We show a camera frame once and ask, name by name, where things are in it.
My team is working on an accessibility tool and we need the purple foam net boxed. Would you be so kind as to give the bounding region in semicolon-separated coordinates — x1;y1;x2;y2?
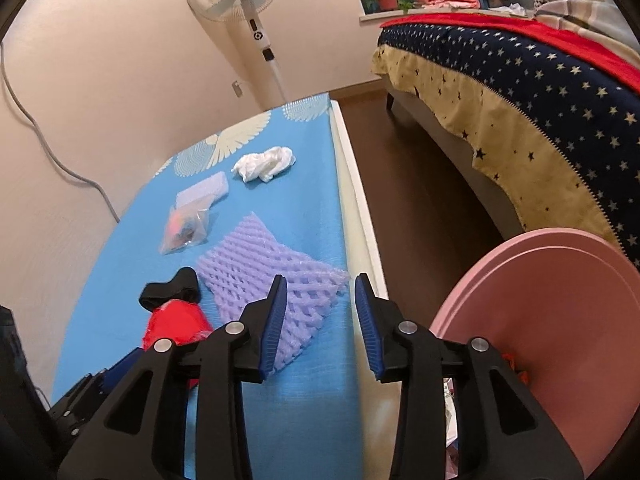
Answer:
194;212;351;381

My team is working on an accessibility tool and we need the blue bird-print mat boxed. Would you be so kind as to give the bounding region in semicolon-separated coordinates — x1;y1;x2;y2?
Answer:
50;92;366;480

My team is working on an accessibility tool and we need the grey wall cable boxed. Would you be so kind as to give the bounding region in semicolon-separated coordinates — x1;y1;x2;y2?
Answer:
0;42;122;224

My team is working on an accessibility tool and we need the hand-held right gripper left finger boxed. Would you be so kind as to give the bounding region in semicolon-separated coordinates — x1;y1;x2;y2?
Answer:
56;274;289;480

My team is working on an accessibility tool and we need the red blanket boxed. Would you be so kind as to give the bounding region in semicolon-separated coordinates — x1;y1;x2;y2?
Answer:
379;12;640;96

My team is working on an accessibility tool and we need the white tissue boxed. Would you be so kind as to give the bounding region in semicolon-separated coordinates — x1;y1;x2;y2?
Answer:
231;146;297;184

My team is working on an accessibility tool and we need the pink waste bin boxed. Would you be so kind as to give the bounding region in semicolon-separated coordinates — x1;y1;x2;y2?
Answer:
427;227;640;480

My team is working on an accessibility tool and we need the clear plastic bag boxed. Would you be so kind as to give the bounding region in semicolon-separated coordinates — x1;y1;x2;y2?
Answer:
159;205;211;256

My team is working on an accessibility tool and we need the white windowsill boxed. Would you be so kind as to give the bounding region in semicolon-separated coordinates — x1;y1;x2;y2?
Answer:
359;10;416;23

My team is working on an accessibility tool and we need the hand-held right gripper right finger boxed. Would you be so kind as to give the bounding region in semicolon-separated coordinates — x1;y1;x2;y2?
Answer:
354;272;586;480

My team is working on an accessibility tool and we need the black floral cloth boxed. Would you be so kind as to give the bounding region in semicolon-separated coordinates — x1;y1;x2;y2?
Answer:
138;267;201;313

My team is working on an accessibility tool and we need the small red wrapper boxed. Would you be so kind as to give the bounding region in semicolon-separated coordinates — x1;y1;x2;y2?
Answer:
502;352;528;386

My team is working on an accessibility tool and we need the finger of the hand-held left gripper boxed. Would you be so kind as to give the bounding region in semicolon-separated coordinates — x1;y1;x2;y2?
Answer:
47;347;151;441

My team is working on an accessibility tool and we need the bed with star blanket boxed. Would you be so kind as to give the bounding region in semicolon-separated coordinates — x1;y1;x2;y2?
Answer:
371;14;640;271

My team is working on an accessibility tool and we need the striped plaid quilt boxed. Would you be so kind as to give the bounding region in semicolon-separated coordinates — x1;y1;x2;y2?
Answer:
532;0;631;36

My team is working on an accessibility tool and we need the red plastic bag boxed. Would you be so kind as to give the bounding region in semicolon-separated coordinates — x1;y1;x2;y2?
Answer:
142;300;215;391

